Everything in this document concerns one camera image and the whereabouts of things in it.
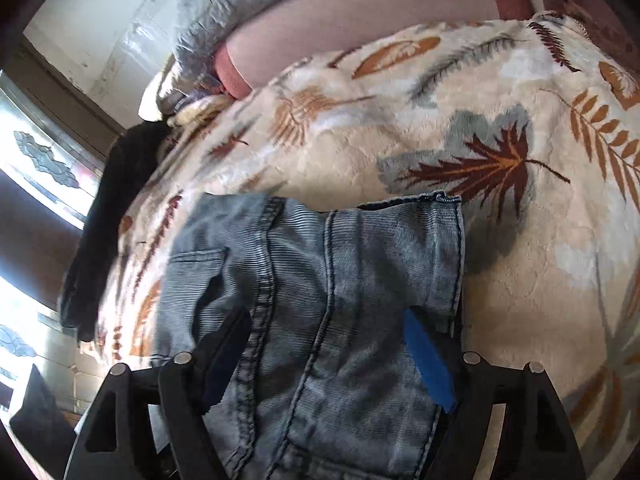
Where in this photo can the patterned glass window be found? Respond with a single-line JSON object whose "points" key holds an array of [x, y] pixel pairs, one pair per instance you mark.
{"points": [[45, 160]]}

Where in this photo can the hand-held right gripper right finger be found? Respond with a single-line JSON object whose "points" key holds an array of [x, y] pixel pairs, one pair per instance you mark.
{"points": [[430, 360]]}

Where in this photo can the grey-blue denim pants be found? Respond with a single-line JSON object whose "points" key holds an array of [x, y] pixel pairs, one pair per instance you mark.
{"points": [[350, 270]]}

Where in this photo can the black zip jacket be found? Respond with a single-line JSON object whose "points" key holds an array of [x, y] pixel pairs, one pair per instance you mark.
{"points": [[115, 210]]}

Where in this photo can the cream pillow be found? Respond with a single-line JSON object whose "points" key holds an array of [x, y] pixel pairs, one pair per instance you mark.
{"points": [[155, 92]]}

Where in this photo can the cream leaf-print plush blanket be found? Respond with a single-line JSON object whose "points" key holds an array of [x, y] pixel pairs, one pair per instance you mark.
{"points": [[500, 110]]}

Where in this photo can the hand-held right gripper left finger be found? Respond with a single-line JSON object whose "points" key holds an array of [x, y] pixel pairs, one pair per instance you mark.
{"points": [[225, 360]]}

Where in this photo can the grey quilted bedspread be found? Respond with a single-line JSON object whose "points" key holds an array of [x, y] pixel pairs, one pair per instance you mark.
{"points": [[225, 20]]}

